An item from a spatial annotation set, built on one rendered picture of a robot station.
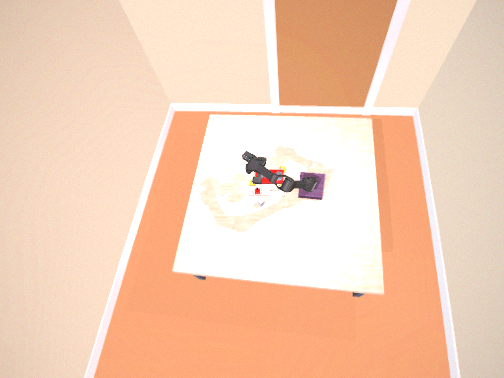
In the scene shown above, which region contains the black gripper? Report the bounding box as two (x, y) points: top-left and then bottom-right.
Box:
(252, 157), (267, 185)

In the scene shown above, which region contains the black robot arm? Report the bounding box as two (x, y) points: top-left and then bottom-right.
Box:
(242, 151), (318, 193)

